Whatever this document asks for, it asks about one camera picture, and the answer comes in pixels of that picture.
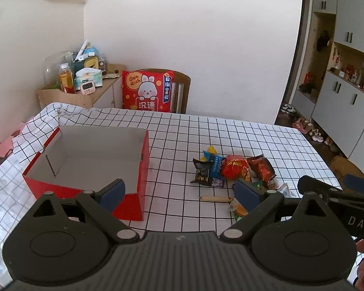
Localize big red snack bag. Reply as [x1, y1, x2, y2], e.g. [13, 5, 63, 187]
[220, 155, 251, 183]

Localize pink digital timer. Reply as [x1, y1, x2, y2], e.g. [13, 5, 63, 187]
[80, 80, 96, 95]

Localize teal yellow toy box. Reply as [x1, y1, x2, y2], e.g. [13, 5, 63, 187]
[74, 47, 99, 73]

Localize wooden chair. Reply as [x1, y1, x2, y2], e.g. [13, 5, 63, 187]
[140, 68, 190, 114]

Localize tan stick snack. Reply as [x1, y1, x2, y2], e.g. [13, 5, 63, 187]
[200, 196, 233, 203]

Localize yellow snack packet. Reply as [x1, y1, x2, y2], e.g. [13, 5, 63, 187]
[200, 145, 217, 161]

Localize wooden side cabinet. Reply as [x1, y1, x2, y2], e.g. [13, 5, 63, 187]
[37, 64, 127, 109]

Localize orange burger snack packet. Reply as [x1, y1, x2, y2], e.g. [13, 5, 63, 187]
[229, 198, 248, 222]

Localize orange juice bottle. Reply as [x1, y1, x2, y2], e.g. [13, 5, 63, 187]
[58, 63, 75, 94]

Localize red cardboard box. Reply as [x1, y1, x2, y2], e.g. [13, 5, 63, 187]
[23, 125, 149, 221]

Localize tissue pack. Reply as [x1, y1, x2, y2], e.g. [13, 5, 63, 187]
[74, 68, 102, 91]

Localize blue snack packet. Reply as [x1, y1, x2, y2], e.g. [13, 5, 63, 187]
[203, 151, 225, 188]

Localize black snack packet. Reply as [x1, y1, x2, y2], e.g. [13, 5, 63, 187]
[192, 158, 214, 186]

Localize pink patterned cloth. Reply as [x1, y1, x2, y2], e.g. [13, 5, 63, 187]
[0, 123, 25, 165]

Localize dark red foil snack packet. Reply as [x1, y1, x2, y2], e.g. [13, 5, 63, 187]
[247, 154, 276, 183]

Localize white gray wall cabinets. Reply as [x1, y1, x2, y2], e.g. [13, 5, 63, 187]
[293, 0, 364, 174]

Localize white black grid tablecloth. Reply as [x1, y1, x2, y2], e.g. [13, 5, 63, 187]
[0, 103, 337, 245]

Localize clear glass dome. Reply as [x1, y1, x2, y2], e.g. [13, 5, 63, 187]
[43, 51, 74, 85]

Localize red rabbit cushion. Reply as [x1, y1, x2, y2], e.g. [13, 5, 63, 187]
[122, 70, 174, 112]

